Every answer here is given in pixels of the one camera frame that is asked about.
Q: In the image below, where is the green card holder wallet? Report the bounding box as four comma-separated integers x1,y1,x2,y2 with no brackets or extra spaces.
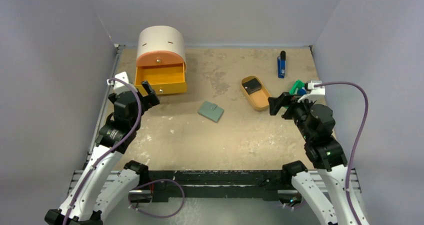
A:
197,101,224,123

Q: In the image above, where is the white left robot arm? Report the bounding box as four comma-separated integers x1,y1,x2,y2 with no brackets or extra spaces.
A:
44,78,160,225

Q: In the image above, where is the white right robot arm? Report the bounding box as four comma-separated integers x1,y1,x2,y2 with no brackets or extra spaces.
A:
267,92,369,225

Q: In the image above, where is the orange oval tray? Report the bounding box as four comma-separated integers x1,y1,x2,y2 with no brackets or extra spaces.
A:
240,75,271,111

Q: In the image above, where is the yellow open drawer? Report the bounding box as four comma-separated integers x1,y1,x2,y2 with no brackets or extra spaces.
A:
134,63,188,95

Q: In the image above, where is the green bin with pens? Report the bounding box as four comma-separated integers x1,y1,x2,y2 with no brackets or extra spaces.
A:
289,80,307,96

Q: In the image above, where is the white orange drawer cabinet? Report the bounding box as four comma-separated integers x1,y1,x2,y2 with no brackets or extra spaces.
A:
135,25,187,69

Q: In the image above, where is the blue stapler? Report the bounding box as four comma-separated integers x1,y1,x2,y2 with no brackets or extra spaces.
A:
277,50,286,79

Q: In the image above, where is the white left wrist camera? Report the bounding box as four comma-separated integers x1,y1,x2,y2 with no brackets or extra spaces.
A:
113,71,131,94

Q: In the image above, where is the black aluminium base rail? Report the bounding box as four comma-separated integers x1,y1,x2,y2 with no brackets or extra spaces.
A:
67,168,361,205

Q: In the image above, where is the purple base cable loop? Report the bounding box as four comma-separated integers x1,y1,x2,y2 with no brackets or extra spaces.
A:
127,179,186,219

